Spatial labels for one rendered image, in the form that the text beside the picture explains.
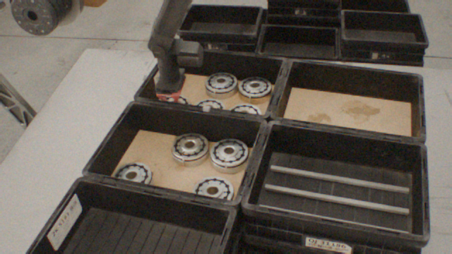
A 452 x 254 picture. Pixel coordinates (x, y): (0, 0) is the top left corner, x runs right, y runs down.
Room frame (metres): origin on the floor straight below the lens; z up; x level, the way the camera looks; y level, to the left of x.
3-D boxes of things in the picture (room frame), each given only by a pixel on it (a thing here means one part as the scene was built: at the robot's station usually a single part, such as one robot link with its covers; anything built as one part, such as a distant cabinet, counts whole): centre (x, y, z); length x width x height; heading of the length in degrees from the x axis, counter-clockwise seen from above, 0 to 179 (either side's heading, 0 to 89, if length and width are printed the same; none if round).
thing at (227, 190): (0.74, 0.03, 0.86); 0.10 x 0.10 x 0.01
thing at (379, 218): (0.70, -0.26, 0.87); 0.40 x 0.30 x 0.11; 70
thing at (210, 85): (1.19, -0.01, 0.86); 0.10 x 0.10 x 0.01
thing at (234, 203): (0.84, 0.11, 0.92); 0.40 x 0.30 x 0.02; 70
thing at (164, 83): (1.09, 0.14, 0.98); 0.10 x 0.07 x 0.07; 167
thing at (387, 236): (0.70, -0.26, 0.92); 0.40 x 0.30 x 0.02; 70
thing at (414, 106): (0.98, -0.36, 0.87); 0.40 x 0.30 x 0.11; 70
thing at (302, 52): (2.02, -0.43, 0.31); 0.40 x 0.30 x 0.34; 76
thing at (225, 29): (2.11, -0.04, 0.37); 0.40 x 0.30 x 0.45; 76
